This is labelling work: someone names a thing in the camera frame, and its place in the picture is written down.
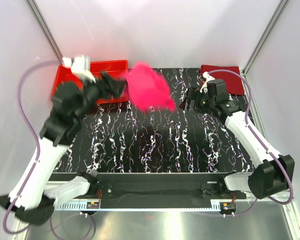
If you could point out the bright pink t-shirt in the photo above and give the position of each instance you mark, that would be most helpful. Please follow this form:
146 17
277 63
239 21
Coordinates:
146 88

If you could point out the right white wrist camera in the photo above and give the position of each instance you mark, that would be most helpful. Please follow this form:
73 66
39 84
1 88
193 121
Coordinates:
207 78

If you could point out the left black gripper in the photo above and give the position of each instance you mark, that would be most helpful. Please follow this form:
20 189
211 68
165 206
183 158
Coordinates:
110 87

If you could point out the aluminium frame post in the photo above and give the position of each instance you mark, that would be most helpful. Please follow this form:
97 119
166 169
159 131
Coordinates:
35 10
282 5

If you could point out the left aluminium frame post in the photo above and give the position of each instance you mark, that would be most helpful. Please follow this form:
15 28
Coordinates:
35 10

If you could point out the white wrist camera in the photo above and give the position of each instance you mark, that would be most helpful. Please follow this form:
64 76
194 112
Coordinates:
80 67
207 78

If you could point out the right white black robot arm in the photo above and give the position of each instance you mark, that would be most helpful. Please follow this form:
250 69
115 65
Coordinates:
273 172

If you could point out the right aluminium frame post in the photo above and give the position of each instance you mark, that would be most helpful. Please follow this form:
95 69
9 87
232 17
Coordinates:
282 5

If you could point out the red plastic bin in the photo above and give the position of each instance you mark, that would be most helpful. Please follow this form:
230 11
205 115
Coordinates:
115 69

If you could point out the folded dark red t-shirt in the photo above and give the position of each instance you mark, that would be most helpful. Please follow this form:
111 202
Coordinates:
234 84

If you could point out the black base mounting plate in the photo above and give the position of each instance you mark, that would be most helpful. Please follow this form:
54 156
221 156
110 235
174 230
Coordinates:
153 192

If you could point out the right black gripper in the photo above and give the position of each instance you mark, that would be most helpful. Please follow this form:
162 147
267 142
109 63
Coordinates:
194 94

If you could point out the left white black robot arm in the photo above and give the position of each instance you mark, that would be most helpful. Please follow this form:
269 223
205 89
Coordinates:
29 200

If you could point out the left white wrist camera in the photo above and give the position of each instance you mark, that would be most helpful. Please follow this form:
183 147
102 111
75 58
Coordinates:
80 67

